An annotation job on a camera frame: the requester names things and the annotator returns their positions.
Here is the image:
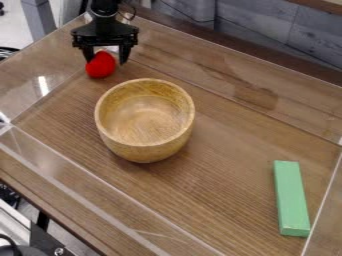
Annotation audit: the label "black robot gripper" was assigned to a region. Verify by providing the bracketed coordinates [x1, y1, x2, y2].
[71, 21, 139, 64]

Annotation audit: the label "red plush strawberry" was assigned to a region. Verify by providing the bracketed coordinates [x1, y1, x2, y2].
[86, 51, 117, 78]

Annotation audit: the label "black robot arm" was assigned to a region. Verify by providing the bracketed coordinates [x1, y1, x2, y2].
[71, 0, 139, 64]

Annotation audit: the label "light wooden bowl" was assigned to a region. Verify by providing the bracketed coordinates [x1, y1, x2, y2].
[94, 78, 195, 163]

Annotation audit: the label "black clamp with bolt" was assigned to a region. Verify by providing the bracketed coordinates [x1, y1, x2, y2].
[30, 223, 77, 256]

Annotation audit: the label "green rectangular block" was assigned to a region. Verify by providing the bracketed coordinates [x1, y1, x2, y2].
[274, 160, 312, 237]

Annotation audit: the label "clear acrylic enclosure walls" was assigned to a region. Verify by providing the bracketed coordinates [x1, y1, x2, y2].
[0, 18, 342, 256]

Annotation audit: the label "black cable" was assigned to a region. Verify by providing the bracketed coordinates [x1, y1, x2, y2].
[0, 233, 23, 256]

